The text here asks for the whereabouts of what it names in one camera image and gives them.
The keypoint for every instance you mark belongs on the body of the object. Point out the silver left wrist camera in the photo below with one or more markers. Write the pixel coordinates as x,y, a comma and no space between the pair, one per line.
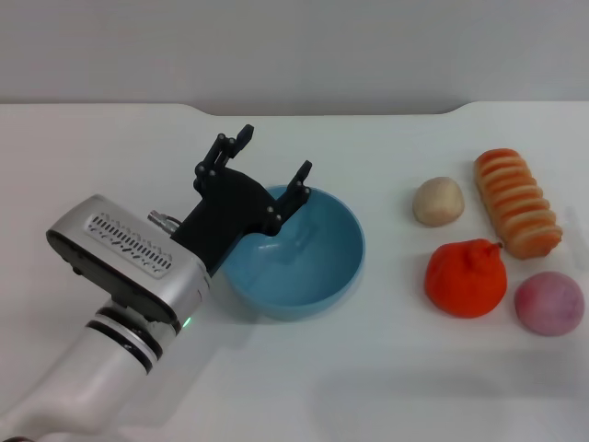
133,258

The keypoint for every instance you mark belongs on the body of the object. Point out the blue bowl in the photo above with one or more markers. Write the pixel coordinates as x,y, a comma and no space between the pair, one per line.
313,276

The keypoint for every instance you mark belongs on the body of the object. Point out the orange fruit with stem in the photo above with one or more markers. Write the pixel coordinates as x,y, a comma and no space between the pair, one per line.
465,281

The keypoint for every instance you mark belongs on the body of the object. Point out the round pink bun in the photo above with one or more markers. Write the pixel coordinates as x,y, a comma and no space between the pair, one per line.
547,304

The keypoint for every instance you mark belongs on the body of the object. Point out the round beige bun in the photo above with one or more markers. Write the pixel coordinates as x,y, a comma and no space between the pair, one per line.
437,201

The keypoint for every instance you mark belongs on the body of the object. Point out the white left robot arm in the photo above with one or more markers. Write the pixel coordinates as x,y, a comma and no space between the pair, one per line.
92,368

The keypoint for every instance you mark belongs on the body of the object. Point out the long striped bread roll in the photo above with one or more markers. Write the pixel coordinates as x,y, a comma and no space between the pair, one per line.
517,207

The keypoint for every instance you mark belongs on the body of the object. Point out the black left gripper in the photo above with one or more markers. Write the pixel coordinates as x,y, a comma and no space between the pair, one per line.
230,207

